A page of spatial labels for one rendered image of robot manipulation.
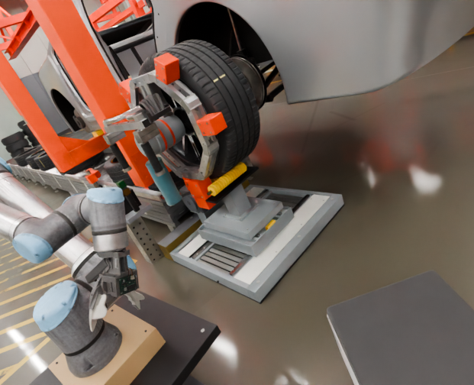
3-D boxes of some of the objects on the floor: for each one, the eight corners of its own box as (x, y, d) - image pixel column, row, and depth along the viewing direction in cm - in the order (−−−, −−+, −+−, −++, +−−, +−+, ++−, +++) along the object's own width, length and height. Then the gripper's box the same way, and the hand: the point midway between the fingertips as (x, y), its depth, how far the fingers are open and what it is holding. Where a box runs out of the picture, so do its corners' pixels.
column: (164, 254, 230) (134, 206, 212) (153, 264, 225) (121, 215, 207) (157, 251, 237) (127, 205, 219) (146, 260, 232) (115, 213, 214)
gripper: (88, 260, 78) (98, 341, 79) (152, 242, 94) (159, 309, 95) (69, 257, 83) (79, 334, 84) (133, 241, 99) (140, 305, 100)
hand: (115, 320), depth 91 cm, fingers open, 14 cm apart
